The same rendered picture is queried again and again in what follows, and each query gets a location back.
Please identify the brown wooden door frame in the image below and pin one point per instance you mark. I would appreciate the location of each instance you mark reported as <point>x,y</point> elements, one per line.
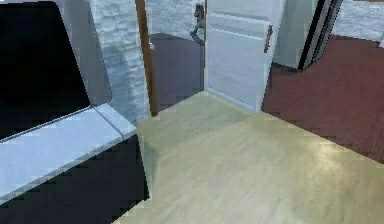
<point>145,56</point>

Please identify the grey black television set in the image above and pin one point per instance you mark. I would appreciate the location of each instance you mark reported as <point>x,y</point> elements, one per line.
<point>36,63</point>

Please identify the pale grey black tv stand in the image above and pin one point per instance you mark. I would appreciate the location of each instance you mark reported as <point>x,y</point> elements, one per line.
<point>60,146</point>

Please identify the grey black sliding door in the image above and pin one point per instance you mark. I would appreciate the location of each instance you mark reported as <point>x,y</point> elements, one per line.
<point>308,33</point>

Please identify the white panelled room door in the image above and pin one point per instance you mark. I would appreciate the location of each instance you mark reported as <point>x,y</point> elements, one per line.
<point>236,56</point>

